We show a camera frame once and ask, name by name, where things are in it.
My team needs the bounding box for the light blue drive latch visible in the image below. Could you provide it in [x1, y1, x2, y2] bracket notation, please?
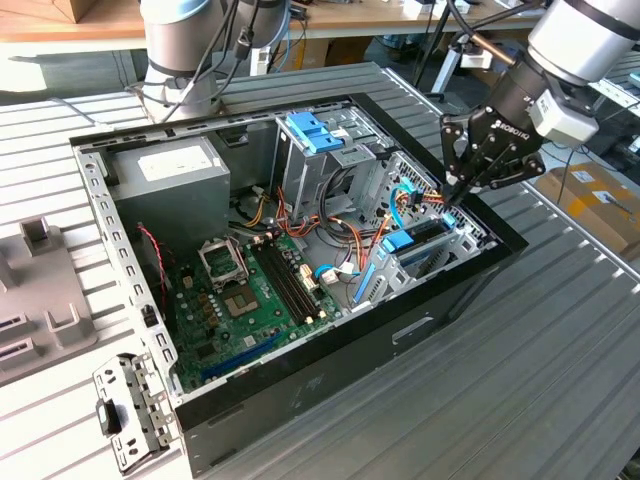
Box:
[308, 130, 347, 155]

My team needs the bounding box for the grey power supply unit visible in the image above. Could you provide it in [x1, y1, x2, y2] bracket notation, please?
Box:
[107, 137, 232, 251]

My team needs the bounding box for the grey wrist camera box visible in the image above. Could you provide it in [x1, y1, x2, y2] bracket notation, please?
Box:
[529, 89, 600, 147]

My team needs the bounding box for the white plug with blue wire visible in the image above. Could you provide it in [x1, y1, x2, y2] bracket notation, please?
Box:
[314, 262, 359, 286]

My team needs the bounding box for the blue data wire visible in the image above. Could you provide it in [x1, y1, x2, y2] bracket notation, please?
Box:
[389, 178, 419, 231]

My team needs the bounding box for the small cardboard box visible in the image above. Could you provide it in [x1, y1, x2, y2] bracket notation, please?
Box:
[52, 0, 99, 25]

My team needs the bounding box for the black cable with brown sleeve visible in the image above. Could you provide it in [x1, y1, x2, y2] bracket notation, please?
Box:
[446, 0, 519, 66]

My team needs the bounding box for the metal socket cover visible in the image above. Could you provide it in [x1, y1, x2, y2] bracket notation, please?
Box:
[197, 237, 251, 291]

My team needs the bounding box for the metal drive cage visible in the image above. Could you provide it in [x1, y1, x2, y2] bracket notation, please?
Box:
[273, 107, 396, 224]

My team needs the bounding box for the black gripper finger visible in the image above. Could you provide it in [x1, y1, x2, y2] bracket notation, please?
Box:
[439, 112, 494, 203]
[455, 143, 548, 204]

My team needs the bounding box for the grey parts rack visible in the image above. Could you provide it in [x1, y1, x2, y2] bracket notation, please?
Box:
[0, 215, 99, 386]

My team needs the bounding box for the black camera cable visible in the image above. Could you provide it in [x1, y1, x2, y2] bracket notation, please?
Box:
[124, 0, 261, 124]

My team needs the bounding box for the hard disk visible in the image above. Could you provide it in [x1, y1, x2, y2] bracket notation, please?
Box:
[352, 213, 457, 305]

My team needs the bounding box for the CPU socket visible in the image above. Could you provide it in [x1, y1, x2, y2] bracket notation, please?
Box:
[222, 284, 261, 319]

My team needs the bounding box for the long wooden desk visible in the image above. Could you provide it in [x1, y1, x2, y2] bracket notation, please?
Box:
[289, 0, 551, 94]

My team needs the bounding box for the metal slat side table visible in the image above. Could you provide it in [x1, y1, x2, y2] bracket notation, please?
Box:
[587, 59, 640, 146]

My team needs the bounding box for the cardboard box with labels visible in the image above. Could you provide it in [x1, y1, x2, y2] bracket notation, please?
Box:
[535, 162, 640, 261]

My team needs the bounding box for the yellow wire with white plug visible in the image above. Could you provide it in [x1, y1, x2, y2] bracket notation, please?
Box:
[234, 184, 274, 229]

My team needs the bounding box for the red yellow power wire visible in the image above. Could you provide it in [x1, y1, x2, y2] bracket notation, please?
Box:
[409, 187, 459, 209]

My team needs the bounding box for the black tripod pole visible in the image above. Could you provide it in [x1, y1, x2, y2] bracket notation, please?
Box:
[412, 0, 459, 101]

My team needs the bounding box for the black open PC case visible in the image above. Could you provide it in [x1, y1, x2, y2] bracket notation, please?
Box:
[68, 92, 530, 479]

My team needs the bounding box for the dark blue drive latch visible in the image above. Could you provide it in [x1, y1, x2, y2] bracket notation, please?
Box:
[285, 113, 329, 151]

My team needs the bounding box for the blue expansion slot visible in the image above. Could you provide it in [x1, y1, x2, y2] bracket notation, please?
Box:
[199, 332, 284, 381]

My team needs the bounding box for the green motherboard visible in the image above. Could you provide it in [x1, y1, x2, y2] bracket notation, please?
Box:
[167, 232, 346, 394]

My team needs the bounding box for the metal card retention bracket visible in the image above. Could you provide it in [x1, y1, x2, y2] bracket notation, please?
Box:
[92, 352, 179, 475]

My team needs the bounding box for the wooden desk with box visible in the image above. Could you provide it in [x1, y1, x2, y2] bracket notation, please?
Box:
[0, 0, 149, 44]

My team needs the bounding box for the black RAM slot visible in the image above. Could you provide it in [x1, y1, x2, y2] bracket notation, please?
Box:
[269, 235, 327, 317]
[251, 243, 307, 325]
[263, 238, 320, 320]
[257, 241, 313, 323]

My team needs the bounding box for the orange black wire bundle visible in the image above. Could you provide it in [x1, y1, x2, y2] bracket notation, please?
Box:
[272, 187, 396, 266]

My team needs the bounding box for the metal disk bay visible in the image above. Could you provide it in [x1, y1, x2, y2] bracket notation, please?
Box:
[349, 214, 499, 314]

